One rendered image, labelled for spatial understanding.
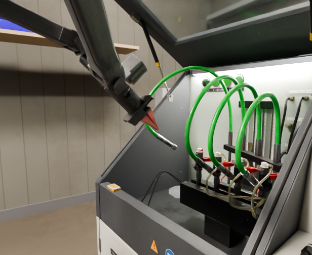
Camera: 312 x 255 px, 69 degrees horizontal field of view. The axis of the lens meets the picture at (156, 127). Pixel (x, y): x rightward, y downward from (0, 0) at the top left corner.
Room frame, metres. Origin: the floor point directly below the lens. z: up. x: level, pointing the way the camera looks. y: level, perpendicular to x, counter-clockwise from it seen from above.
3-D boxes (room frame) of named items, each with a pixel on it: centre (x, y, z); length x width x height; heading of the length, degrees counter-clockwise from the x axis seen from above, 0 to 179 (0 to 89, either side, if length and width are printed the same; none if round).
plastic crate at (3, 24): (2.09, 1.18, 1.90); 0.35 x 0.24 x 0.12; 121
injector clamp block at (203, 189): (0.73, -0.24, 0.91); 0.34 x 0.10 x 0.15; 39
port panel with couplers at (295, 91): (0.80, -0.52, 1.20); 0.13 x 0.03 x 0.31; 39
